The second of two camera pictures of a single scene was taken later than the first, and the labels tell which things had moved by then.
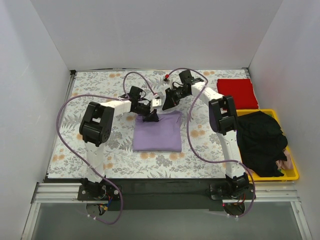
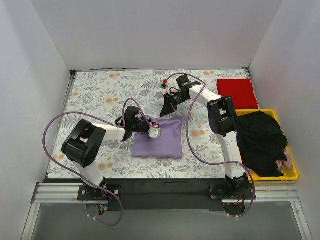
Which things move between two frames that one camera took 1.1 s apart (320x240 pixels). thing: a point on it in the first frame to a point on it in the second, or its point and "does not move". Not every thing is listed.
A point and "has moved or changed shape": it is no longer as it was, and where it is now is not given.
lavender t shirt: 163,135 has moved or changed shape
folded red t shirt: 242,91 does not move
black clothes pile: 261,143 does not move
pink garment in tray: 282,164 does not move
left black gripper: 149,114 to 146,127
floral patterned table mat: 189,91 does not move
